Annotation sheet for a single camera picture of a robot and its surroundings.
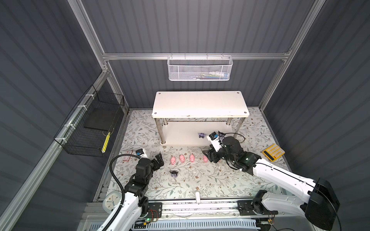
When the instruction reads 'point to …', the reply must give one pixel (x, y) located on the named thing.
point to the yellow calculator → (273, 152)
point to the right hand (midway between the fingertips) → (208, 149)
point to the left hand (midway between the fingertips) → (154, 157)
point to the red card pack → (126, 158)
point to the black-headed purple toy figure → (201, 135)
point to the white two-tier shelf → (186, 118)
